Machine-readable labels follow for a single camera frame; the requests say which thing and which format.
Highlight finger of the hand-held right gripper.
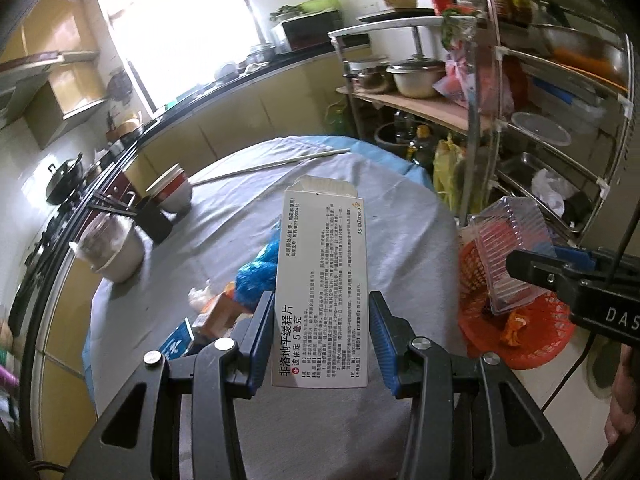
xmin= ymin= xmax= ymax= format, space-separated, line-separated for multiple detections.
xmin=506 ymin=246 xmax=601 ymax=291

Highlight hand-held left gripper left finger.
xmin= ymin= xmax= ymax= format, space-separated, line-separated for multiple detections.
xmin=89 ymin=292 xmax=276 ymax=480

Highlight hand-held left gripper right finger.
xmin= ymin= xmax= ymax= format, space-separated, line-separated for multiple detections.
xmin=369 ymin=291 xmax=561 ymax=480

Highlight clear plastic container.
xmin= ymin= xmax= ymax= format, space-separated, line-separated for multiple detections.
xmin=467 ymin=196 xmax=558 ymax=316

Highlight red plastic basket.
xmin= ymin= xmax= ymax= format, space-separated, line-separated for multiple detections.
xmin=457 ymin=200 xmax=576 ymax=371

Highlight blue plastic bag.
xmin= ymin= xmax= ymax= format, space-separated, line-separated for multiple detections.
xmin=235 ymin=230 xmax=281 ymax=313

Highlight white plastic bag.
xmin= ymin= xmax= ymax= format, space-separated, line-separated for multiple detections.
xmin=530 ymin=167 xmax=566 ymax=216
xmin=187 ymin=280 xmax=221 ymax=311

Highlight white medicine box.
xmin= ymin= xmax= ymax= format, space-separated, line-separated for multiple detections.
xmin=271 ymin=175 xmax=371 ymax=391

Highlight person's right hand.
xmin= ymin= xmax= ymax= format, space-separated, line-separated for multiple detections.
xmin=604 ymin=345 xmax=640 ymax=445

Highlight small orange box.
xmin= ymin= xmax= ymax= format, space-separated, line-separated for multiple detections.
xmin=192 ymin=292 xmax=256 ymax=341

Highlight orange snack wrapper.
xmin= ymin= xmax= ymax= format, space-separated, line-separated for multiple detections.
xmin=500 ymin=307 xmax=533 ymax=348

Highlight small blue box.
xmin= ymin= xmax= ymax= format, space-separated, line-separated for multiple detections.
xmin=157 ymin=317 xmax=196 ymax=361

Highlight grey tablecloth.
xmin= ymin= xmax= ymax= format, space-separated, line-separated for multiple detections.
xmin=90 ymin=137 xmax=468 ymax=480

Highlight yellow plastic bag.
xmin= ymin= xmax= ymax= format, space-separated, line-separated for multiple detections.
xmin=432 ymin=135 xmax=466 ymax=211

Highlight round clear food container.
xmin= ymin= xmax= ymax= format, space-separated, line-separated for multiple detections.
xmin=510 ymin=111 xmax=572 ymax=148

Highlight black chopstick holder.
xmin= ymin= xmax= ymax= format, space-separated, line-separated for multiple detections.
xmin=135 ymin=196 xmax=174 ymax=245

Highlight plastic covered bowl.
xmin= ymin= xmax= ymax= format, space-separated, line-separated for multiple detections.
xmin=77 ymin=212 xmax=147 ymax=283

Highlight long white stick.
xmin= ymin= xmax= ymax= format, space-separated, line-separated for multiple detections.
xmin=192 ymin=147 xmax=351 ymax=186

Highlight steel dish rack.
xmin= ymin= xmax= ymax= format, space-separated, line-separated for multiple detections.
xmin=470 ymin=0 xmax=636 ymax=241

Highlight blue table cover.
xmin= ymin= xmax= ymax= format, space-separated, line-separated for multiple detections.
xmin=82 ymin=134 xmax=441 ymax=401

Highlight clear plastic jug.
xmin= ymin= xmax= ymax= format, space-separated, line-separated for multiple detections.
xmin=392 ymin=110 xmax=416 ymax=146

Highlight pink plastic bag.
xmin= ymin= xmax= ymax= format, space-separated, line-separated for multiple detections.
xmin=432 ymin=55 xmax=516 ymax=116

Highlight bundle of black chopsticks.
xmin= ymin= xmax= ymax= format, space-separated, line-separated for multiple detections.
xmin=90 ymin=191 xmax=141 ymax=218

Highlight large steel pot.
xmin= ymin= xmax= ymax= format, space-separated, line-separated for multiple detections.
xmin=386 ymin=55 xmax=447 ymax=100

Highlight green plastic jug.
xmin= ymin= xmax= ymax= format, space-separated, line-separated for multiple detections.
xmin=325 ymin=102 xmax=351 ymax=137

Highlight yellow kitchen base cabinets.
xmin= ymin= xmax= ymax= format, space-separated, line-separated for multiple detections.
xmin=0 ymin=45 xmax=371 ymax=480

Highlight black gas stove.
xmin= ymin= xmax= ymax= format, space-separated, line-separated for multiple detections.
xmin=20 ymin=160 xmax=126 ymax=301

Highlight small steel pot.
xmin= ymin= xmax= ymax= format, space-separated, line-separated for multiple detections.
xmin=356 ymin=65 xmax=396 ymax=95

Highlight bag of green vegetables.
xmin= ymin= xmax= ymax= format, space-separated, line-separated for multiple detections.
xmin=440 ymin=7 xmax=483 ymax=46

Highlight black wok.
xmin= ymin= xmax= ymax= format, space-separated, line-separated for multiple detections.
xmin=45 ymin=152 xmax=86 ymax=206

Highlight black induction cooker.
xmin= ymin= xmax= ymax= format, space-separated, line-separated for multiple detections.
xmin=356 ymin=7 xmax=443 ymax=24

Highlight grey metal pot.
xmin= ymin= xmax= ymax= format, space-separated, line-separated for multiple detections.
xmin=247 ymin=42 xmax=278 ymax=66

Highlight hanging metal strainer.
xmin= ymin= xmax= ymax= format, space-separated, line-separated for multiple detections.
xmin=107 ymin=67 xmax=135 ymax=103

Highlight metal shelf rack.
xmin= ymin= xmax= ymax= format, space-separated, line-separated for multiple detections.
xmin=327 ymin=15 xmax=501 ymax=221

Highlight black microwave oven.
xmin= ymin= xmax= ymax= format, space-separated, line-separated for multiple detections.
xmin=280 ymin=10 xmax=346 ymax=53

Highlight window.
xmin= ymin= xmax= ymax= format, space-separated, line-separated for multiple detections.
xmin=95 ymin=0 xmax=266 ymax=111

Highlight green plastic basin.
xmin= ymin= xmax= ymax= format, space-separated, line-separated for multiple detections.
xmin=295 ymin=0 xmax=341 ymax=15

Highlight range hood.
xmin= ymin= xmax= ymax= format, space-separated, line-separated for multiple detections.
xmin=0 ymin=50 xmax=66 ymax=126

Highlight black cable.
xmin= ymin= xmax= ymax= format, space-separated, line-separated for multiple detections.
xmin=540 ymin=205 xmax=640 ymax=411

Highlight yellow wall cabinet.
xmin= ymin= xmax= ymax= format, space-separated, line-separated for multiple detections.
xmin=0 ymin=0 xmax=116 ymax=151

